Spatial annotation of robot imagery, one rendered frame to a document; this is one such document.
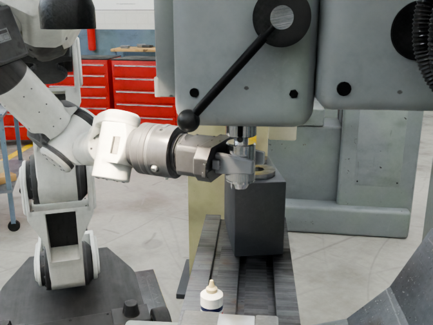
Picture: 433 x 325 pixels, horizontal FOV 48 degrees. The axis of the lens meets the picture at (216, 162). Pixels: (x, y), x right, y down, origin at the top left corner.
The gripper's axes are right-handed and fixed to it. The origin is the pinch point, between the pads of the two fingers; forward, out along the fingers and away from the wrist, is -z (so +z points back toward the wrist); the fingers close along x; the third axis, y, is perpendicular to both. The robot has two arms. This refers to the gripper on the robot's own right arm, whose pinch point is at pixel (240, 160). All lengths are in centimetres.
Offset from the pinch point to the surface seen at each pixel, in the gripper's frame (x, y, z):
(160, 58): -5.6, -15.8, 10.8
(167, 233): 206, 125, 127
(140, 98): 388, 68, 258
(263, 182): 32.6, 14.9, 6.2
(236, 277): 20.6, 33.5, 7.9
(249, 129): -1.5, -5.5, -1.8
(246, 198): 30.6, 18.8, 9.5
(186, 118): -15.2, -9.4, 1.9
